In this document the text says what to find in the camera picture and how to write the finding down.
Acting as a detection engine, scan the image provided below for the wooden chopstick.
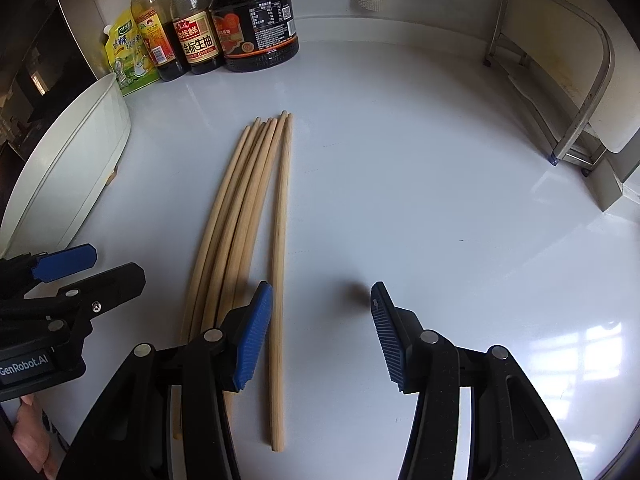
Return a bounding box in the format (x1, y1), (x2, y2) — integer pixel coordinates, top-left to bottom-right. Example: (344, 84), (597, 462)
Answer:
(171, 123), (254, 441)
(214, 110), (289, 430)
(186, 116), (263, 344)
(201, 118), (278, 330)
(268, 112), (293, 453)

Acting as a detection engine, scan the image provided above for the left human hand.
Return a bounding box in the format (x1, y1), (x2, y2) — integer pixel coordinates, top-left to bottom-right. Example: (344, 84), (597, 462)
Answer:
(13, 394), (58, 479)

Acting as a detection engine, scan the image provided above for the white plastic basin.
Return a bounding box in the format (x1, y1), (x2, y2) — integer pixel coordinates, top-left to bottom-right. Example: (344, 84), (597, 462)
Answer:
(1, 74), (131, 258)

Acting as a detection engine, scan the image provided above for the yellow green seasoning pouch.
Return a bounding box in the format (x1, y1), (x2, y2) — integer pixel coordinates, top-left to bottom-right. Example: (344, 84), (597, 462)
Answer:
(103, 9), (160, 96)

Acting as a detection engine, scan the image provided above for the stainless steel range hood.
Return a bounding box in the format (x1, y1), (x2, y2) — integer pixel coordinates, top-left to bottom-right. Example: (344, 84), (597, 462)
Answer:
(1, 0), (108, 202)

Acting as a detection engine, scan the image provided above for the yellow cap vinegar bottle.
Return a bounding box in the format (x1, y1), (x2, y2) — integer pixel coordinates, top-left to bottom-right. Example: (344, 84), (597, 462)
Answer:
(130, 0), (189, 81)

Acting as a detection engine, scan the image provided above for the soy sauce bottle brown label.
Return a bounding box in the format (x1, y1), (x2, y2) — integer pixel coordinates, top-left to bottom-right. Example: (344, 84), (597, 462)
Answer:
(170, 0), (224, 75)

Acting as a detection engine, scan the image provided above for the metal cutting board rack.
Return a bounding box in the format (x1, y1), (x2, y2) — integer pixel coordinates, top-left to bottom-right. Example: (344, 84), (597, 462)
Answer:
(483, 0), (615, 174)

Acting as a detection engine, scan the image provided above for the large dark soy sauce jug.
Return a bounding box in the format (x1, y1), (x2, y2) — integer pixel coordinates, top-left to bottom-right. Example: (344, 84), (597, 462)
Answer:
(210, 0), (299, 73)

